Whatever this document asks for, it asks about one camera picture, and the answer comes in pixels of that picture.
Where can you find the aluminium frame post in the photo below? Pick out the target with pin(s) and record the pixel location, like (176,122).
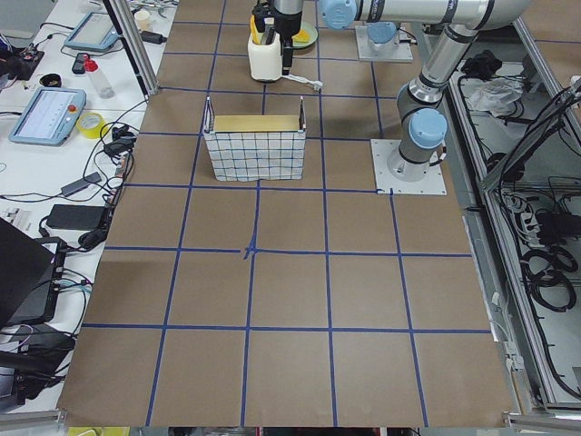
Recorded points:
(125,26)

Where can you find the wire basket with checkered cloth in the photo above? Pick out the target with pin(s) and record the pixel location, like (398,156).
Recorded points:
(249,157)

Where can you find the far blue teach pendant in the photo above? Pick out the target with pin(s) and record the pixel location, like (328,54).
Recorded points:
(94,33)

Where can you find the black small bowl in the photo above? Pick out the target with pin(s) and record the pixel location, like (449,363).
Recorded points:
(51,80)

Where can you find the grey usb hub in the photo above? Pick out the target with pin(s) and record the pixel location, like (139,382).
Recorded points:
(80,184)

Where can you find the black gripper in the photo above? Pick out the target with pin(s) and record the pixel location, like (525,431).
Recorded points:
(288,28)

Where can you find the yellow food on plate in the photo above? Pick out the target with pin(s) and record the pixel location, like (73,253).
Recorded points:
(301,38)

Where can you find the yellow bread in toaster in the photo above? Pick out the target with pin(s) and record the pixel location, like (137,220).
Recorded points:
(255,34)

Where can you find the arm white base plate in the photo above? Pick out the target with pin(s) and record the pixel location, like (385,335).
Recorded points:
(402,55)
(395,175)

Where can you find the paper cup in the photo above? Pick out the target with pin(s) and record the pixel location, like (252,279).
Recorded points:
(143,20)

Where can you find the black laptop computer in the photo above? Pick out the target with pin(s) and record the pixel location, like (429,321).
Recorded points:
(30,270)

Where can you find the clear bottle red cap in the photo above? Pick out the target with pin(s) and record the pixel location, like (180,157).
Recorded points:
(100,82)

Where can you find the wooden board in basket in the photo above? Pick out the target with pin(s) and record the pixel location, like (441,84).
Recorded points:
(256,123)

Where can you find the near blue teach pendant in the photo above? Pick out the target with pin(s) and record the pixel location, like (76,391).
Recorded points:
(50,116)

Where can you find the black power adapter brick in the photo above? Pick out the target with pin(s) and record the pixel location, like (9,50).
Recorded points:
(75,217)

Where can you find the black remote device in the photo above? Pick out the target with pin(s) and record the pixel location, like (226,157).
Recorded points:
(78,66)

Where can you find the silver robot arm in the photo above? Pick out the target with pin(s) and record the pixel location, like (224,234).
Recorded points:
(423,126)
(383,37)

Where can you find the white toaster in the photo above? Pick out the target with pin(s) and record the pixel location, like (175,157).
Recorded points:
(265,60)

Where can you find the blue teach pendant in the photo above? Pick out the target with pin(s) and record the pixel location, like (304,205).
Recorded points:
(50,116)
(94,33)

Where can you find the yellow tape roll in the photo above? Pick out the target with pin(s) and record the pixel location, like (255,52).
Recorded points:
(90,125)

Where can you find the crumpled white cloth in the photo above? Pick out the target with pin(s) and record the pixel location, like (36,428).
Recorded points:
(497,96)

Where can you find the green plate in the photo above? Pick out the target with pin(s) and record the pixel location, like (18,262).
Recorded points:
(313,35)

